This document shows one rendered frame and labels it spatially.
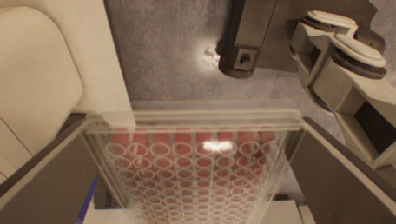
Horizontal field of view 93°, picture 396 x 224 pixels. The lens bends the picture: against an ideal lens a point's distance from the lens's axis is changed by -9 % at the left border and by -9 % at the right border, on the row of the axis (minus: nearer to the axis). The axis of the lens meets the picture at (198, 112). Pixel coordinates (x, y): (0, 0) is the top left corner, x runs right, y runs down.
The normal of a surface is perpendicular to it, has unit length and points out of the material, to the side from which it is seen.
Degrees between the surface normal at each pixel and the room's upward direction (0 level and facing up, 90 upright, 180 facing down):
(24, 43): 91
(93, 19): 0
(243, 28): 0
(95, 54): 0
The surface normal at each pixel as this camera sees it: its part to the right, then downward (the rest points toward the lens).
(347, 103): -0.11, 0.64
